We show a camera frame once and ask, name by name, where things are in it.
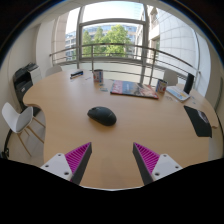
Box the black computer mouse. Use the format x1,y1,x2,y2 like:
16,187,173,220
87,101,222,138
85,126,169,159
87,106,118,127

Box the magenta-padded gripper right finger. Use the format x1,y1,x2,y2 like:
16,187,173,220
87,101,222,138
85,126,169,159
132,142,184,186

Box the metal balcony railing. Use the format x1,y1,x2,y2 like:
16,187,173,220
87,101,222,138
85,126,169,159
49,42,201,86

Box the black printed mouse pad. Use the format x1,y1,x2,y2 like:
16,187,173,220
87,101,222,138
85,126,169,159
183,105,213,139

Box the black cylindrical bottle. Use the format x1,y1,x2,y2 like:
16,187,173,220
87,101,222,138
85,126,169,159
183,72,196,95

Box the white chair with wooden legs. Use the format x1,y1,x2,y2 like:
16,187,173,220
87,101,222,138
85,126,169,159
1,101,46,158

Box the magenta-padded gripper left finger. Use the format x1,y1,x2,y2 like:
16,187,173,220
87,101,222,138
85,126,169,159
40,142,93,186

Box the black and white printer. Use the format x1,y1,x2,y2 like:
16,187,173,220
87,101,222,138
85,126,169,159
12,62,43,113

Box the red magazine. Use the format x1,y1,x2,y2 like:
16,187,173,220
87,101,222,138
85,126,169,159
110,79,160,100

